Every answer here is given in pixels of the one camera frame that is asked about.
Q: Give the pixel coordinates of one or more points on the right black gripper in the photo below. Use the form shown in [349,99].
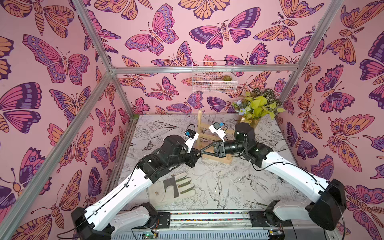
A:
[220,148]

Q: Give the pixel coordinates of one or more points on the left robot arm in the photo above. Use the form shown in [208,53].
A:
[103,220]

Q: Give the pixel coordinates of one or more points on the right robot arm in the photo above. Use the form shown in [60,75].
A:
[327,198]

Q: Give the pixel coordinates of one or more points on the wooden jewelry display stand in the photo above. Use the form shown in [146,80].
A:
[205,138]

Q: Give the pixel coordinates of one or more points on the white green work glove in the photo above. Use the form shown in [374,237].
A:
[171,190]

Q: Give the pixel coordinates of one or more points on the potted green plant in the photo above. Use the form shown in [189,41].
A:
[255,105]

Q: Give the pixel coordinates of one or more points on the small succulent in basket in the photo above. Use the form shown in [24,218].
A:
[227,78]

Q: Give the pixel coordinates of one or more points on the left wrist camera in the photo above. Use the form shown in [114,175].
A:
[192,137]

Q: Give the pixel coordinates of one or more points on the white wire basket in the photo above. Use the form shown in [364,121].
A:
[207,78]

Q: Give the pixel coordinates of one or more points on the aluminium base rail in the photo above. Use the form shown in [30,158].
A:
[226,225]

